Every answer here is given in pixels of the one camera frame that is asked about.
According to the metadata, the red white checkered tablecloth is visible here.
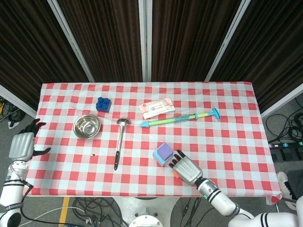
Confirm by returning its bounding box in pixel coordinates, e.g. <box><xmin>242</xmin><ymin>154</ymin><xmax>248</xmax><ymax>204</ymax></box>
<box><xmin>26</xmin><ymin>81</ymin><xmax>283</xmax><ymax>205</ymax></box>

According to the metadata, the dark blue building block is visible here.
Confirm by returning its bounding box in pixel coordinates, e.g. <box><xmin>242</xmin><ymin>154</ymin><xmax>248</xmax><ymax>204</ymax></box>
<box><xmin>96</xmin><ymin>96</ymin><xmax>112</xmax><ymax>114</ymax></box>

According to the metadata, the pink white wet wipes pack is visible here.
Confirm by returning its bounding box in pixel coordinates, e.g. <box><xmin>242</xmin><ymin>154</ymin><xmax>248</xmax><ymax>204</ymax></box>
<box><xmin>138</xmin><ymin>97</ymin><xmax>176</xmax><ymax>120</ymax></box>

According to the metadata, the steel ladle black handle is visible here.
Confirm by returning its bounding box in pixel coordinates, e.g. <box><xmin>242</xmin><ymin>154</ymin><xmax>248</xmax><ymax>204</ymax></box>
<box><xmin>114</xmin><ymin>118</ymin><xmax>132</xmax><ymax>171</ymax></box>

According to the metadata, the dark brown partition panel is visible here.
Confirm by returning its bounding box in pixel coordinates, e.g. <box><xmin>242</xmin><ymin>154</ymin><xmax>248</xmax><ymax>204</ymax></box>
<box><xmin>212</xmin><ymin>0</ymin><xmax>303</xmax><ymax>109</ymax></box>
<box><xmin>58</xmin><ymin>0</ymin><xmax>144</xmax><ymax>83</ymax></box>
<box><xmin>151</xmin><ymin>0</ymin><xmax>242</xmax><ymax>82</ymax></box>
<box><xmin>0</xmin><ymin>0</ymin><xmax>89</xmax><ymax>111</ymax></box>

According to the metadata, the white partition post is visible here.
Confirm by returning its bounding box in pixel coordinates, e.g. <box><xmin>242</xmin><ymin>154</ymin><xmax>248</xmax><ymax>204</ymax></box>
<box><xmin>138</xmin><ymin>0</ymin><xmax>152</xmax><ymax>83</ymax></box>
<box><xmin>46</xmin><ymin>0</ymin><xmax>95</xmax><ymax>83</ymax></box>
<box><xmin>205</xmin><ymin>0</ymin><xmax>252</xmax><ymax>82</ymax></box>

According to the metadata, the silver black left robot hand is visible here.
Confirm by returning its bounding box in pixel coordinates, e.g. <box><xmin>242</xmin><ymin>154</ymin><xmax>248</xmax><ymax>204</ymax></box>
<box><xmin>9</xmin><ymin>118</ymin><xmax>52</xmax><ymax>162</ymax></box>

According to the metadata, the white partition bottom rail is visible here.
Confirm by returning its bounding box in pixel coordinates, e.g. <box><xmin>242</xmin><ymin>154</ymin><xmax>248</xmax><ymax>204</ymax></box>
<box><xmin>0</xmin><ymin>84</ymin><xmax>37</xmax><ymax>118</ymax></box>
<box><xmin>260</xmin><ymin>82</ymin><xmax>303</xmax><ymax>119</ymax></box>

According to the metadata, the black floor cable bundle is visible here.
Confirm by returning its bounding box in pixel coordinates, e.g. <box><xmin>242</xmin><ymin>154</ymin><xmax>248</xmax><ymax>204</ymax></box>
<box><xmin>0</xmin><ymin>96</ymin><xmax>27</xmax><ymax>130</ymax></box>
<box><xmin>265</xmin><ymin>98</ymin><xmax>303</xmax><ymax>144</ymax></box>
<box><xmin>71</xmin><ymin>196</ymin><xmax>130</xmax><ymax>227</ymax></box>

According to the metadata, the stainless steel bowl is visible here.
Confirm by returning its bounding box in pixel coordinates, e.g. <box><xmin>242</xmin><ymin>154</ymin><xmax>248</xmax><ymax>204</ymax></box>
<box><xmin>72</xmin><ymin>113</ymin><xmax>101</xmax><ymax>140</ymax></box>

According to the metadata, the white shoe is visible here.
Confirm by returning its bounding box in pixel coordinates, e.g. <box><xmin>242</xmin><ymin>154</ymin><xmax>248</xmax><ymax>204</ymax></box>
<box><xmin>276</xmin><ymin>171</ymin><xmax>296</xmax><ymax>199</ymax></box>

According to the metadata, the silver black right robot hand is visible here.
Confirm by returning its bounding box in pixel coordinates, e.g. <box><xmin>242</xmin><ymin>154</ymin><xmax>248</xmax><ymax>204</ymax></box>
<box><xmin>169</xmin><ymin>148</ymin><xmax>204</xmax><ymax>184</ymax></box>

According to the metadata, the large light blue cube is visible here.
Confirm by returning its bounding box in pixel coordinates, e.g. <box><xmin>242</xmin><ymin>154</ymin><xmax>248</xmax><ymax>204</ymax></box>
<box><xmin>152</xmin><ymin>148</ymin><xmax>175</xmax><ymax>167</ymax></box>

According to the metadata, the purple foam cube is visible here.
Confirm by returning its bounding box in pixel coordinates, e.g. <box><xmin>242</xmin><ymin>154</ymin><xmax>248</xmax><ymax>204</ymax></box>
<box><xmin>156</xmin><ymin>143</ymin><xmax>175</xmax><ymax>161</ymax></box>

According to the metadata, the green blue toy water pump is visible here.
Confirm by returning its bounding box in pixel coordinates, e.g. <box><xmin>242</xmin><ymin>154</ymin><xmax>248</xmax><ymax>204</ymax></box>
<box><xmin>139</xmin><ymin>107</ymin><xmax>221</xmax><ymax>129</ymax></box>

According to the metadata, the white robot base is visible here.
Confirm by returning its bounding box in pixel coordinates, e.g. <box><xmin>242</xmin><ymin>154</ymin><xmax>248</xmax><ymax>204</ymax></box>
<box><xmin>111</xmin><ymin>196</ymin><xmax>180</xmax><ymax>227</ymax></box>

